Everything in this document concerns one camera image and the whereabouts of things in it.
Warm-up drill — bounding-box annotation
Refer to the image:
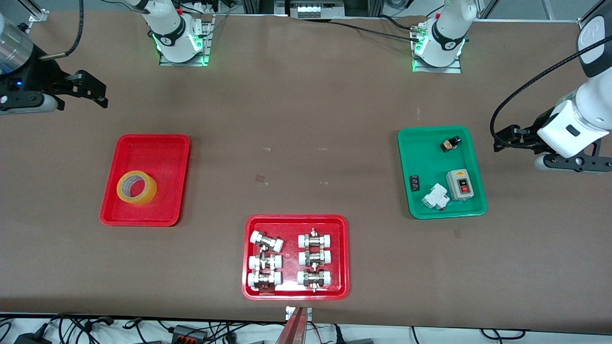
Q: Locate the yellow tape roll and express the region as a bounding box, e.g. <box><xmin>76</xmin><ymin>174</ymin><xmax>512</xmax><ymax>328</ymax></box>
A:
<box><xmin>116</xmin><ymin>170</ymin><xmax>158</xmax><ymax>206</ymax></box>

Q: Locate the green plastic tray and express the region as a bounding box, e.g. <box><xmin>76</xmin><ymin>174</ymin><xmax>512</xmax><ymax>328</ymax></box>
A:
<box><xmin>397</xmin><ymin>125</ymin><xmax>488</xmax><ymax>220</ymax></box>

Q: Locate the empty red plastic tray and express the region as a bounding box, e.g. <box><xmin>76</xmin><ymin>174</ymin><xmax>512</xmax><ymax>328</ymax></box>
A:
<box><xmin>99</xmin><ymin>134</ymin><xmax>191</xmax><ymax>227</ymax></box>

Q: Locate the red tray with fittings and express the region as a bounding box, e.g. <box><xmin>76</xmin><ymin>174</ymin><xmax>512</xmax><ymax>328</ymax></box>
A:
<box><xmin>241</xmin><ymin>215</ymin><xmax>350</xmax><ymax>301</ymax></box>

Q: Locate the white circuit breaker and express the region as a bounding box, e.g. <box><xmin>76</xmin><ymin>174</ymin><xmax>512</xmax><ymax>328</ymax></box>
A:
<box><xmin>421</xmin><ymin>183</ymin><xmax>450</xmax><ymax>211</ymax></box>

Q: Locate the white metal pipe fitting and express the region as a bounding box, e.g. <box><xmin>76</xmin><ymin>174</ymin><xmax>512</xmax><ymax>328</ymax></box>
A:
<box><xmin>247</xmin><ymin>270</ymin><xmax>283</xmax><ymax>292</ymax></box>
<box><xmin>250</xmin><ymin>231</ymin><xmax>284</xmax><ymax>253</ymax></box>
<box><xmin>297</xmin><ymin>269</ymin><xmax>333</xmax><ymax>292</ymax></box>
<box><xmin>248</xmin><ymin>253</ymin><xmax>283</xmax><ymax>271</ymax></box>
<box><xmin>298</xmin><ymin>228</ymin><xmax>333</xmax><ymax>249</ymax></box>
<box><xmin>298</xmin><ymin>248</ymin><xmax>332</xmax><ymax>267</ymax></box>

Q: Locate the grey terminal block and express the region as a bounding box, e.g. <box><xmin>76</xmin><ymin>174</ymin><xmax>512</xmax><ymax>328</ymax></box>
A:
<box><xmin>296</xmin><ymin>4</ymin><xmax>345</xmax><ymax>19</ymax></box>

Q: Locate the black power adapter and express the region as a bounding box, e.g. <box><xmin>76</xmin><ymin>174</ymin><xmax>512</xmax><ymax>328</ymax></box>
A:
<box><xmin>13</xmin><ymin>330</ymin><xmax>52</xmax><ymax>344</ymax></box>

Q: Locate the grey orange power strip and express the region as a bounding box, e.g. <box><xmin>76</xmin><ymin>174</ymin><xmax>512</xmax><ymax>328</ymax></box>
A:
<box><xmin>171</xmin><ymin>325</ymin><xmax>209</xmax><ymax>343</ymax></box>

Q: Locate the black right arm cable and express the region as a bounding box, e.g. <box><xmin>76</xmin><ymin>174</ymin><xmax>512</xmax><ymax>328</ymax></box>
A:
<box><xmin>40</xmin><ymin>0</ymin><xmax>84</xmax><ymax>60</ymax></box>

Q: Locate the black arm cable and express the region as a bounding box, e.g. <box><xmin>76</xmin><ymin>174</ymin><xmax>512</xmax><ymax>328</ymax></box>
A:
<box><xmin>40</xmin><ymin>0</ymin><xmax>84</xmax><ymax>60</ymax></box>
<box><xmin>490</xmin><ymin>36</ymin><xmax>612</xmax><ymax>149</ymax></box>

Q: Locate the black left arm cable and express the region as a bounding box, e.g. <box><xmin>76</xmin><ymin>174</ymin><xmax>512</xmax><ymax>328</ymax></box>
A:
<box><xmin>490</xmin><ymin>36</ymin><xmax>612</xmax><ymax>149</ymax></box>

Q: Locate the aluminium frame profile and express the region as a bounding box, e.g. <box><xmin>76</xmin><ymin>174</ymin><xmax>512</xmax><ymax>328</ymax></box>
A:
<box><xmin>10</xmin><ymin>0</ymin><xmax>48</xmax><ymax>24</ymax></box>
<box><xmin>578</xmin><ymin>0</ymin><xmax>612</xmax><ymax>36</ymax></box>

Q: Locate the grey push-button switch box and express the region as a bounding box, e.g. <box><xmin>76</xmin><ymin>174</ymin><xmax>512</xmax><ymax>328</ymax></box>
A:
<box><xmin>446</xmin><ymin>170</ymin><xmax>475</xmax><ymax>201</ymax></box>

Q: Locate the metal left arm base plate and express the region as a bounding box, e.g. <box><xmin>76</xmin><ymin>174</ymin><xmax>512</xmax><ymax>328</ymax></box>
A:
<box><xmin>412</xmin><ymin>24</ymin><xmax>462</xmax><ymax>74</ymax></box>

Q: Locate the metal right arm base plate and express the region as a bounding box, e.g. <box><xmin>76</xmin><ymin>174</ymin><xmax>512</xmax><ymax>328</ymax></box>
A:
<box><xmin>159</xmin><ymin>14</ymin><xmax>212</xmax><ymax>67</ymax></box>

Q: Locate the black cable on table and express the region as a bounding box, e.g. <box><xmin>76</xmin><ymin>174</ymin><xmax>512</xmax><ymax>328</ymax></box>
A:
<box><xmin>329</xmin><ymin>17</ymin><xmax>417</xmax><ymax>41</ymax></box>

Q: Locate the black floor cable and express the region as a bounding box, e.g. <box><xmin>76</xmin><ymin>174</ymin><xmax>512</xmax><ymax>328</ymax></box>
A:
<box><xmin>480</xmin><ymin>328</ymin><xmax>526</xmax><ymax>341</ymax></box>

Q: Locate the red pole with metal bracket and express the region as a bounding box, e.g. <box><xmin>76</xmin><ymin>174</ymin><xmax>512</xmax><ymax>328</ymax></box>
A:
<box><xmin>275</xmin><ymin>306</ymin><xmax>313</xmax><ymax>344</ymax></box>

